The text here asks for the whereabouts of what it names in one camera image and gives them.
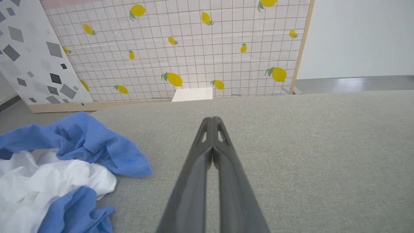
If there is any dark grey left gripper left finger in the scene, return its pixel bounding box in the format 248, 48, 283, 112
156, 117, 213, 233

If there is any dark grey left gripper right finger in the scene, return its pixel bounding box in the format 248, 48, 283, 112
212, 116, 271, 233

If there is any grey terrazzo pattern panel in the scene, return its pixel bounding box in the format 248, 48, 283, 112
0, 0, 94, 105

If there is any wooden framed wire fence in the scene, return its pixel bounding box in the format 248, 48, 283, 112
28, 0, 315, 114

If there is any blue and white t-shirt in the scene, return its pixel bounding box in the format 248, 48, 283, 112
0, 111, 153, 233

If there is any white and blue cardboard box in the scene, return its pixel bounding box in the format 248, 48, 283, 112
171, 87, 213, 103

